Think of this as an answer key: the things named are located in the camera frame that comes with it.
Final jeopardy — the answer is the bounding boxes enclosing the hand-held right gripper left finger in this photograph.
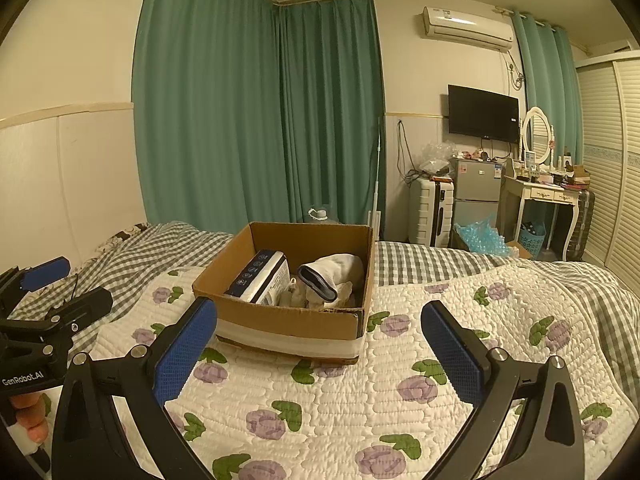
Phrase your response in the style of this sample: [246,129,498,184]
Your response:
[51,296,219,480]

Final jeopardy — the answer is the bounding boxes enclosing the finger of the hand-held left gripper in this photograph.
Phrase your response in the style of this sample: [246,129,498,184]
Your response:
[0,256,71,311]
[35,287,114,336]

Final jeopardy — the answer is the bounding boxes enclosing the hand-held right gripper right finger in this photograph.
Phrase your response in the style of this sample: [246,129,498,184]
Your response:
[421,300,586,480]

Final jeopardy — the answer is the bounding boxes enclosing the brown cardboard box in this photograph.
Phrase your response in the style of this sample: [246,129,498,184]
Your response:
[192,221,376,366]

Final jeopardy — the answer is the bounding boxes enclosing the large white tissue pack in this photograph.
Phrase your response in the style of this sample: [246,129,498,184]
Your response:
[224,250,291,306]

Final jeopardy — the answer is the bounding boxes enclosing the white sock with dark trim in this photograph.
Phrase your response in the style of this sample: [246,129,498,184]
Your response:
[297,254,365,304]

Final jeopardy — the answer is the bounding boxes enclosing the person's left hand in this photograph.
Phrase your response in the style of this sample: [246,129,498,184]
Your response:
[9,392,51,444]

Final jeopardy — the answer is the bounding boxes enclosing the dark floral pillow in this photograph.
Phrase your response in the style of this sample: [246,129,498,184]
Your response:
[107,222,149,247]

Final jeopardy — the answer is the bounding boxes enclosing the grey checked bedsheet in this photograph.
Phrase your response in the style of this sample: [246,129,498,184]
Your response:
[10,220,640,401]

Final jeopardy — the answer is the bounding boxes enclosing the blue plastic bag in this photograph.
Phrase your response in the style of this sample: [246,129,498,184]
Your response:
[454,212,519,259]

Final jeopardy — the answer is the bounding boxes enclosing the white floral quilt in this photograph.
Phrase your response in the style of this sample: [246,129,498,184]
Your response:
[92,262,633,480]

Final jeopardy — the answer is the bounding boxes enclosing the blue plastic basket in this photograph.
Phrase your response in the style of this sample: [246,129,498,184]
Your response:
[517,220,546,254]

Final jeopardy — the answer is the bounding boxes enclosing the white suitcase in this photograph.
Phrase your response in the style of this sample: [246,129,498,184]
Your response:
[409,177,455,249]

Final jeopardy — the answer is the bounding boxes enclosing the grey small fridge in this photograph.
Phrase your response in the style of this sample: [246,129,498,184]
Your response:
[450,156,506,249]

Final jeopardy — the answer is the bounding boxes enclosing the white dressing table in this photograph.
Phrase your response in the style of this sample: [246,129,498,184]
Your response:
[500,174,584,262]

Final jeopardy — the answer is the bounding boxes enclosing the dark plaid suitcase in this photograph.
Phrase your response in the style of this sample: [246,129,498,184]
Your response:
[567,187,596,262]

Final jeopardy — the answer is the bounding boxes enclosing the white pole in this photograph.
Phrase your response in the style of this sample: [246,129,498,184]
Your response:
[371,115,387,241]

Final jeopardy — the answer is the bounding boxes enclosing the clear plastic bags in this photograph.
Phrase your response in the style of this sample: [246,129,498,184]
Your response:
[420,141,459,176]

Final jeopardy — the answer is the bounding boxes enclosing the white oval mirror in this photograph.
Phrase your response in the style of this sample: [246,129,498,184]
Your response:
[520,106,556,167]

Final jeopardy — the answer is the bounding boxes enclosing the wide teal curtain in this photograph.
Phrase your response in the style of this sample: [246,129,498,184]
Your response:
[131,0,292,235]

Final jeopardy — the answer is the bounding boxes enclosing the white louvred wardrobe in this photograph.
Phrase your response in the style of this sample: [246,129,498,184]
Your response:
[574,50,640,292]

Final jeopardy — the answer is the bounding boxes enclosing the narrow teal curtain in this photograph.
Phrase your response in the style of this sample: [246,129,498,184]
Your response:
[512,11,584,167]

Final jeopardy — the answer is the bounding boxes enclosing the white air conditioner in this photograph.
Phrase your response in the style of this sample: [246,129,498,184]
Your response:
[422,6,515,52]

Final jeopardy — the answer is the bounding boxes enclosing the black wall cable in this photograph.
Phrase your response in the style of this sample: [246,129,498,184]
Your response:
[396,120,427,182]

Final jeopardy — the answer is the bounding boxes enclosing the black wall television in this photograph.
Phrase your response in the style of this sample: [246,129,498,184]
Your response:
[447,84,520,144]

